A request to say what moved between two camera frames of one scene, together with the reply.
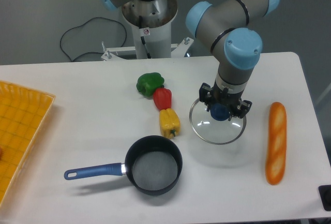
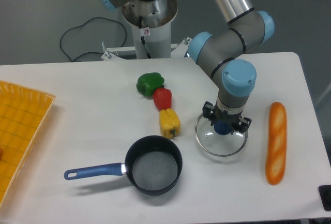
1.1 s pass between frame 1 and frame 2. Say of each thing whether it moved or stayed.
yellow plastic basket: stayed
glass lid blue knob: moved
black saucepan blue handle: stayed
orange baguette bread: stayed
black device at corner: stayed
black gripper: moved
